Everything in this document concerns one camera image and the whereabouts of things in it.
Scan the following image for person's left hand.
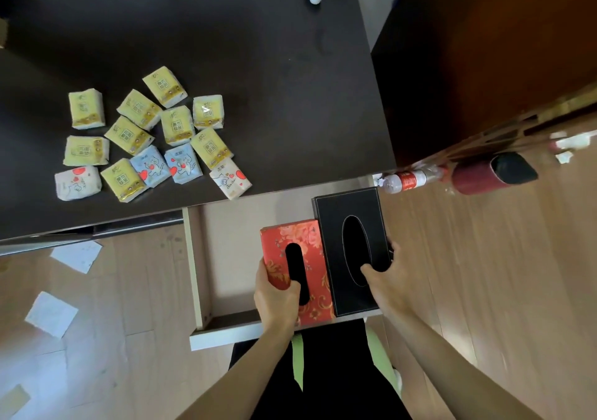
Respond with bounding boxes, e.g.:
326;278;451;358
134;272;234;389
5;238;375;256
253;257;302;338

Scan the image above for person's right hand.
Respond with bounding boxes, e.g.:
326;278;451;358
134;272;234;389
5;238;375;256
360;240;423;323

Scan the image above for red floral tissue box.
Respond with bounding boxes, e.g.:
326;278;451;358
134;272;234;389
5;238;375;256
260;219;336;328

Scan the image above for black leather tissue box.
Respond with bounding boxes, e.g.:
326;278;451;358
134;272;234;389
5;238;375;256
312;187;395;318

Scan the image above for person's right forearm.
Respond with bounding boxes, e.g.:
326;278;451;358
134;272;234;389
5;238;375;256
380;309;544;420

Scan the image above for person's left forearm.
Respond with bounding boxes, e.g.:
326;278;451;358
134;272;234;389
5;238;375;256
177;325;299;420

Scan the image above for open wooden drawer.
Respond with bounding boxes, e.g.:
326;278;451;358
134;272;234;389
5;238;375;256
182;177;397;351

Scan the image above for green chair seat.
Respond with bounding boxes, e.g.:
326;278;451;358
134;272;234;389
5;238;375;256
291;325;403;398

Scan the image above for black trousers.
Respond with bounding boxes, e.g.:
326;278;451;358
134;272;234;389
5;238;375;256
229;318;413;420

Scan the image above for red-label water bottle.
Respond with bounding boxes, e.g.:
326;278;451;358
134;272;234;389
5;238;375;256
377;165;449;195

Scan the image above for white heart-print tissue packet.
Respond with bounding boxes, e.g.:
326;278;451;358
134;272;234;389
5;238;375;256
209;157;252;200
54;166;102;201

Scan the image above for red cylinder with black end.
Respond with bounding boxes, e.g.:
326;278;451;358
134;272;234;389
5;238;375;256
450;152;539;196

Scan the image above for blue tissue packet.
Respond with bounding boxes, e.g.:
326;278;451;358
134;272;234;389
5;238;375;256
130;145;171;188
164;143;203;184

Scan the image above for white paper sheet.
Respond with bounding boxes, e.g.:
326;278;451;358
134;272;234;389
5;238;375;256
50;240;103;274
25;291;79;339

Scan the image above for group of yellow tissue packets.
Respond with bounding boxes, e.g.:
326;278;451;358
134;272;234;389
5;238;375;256
63;66;234;203

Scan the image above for white crumpled paper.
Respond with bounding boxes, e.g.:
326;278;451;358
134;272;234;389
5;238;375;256
549;130;593;165

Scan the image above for dark wooden cabinet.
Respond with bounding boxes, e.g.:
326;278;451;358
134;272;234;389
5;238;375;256
372;0;597;169

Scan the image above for yellowish paper scrap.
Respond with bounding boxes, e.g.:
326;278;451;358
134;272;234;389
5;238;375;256
0;384;31;420

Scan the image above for metal desk rail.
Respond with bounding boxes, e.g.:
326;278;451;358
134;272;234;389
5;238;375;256
0;210;184;257

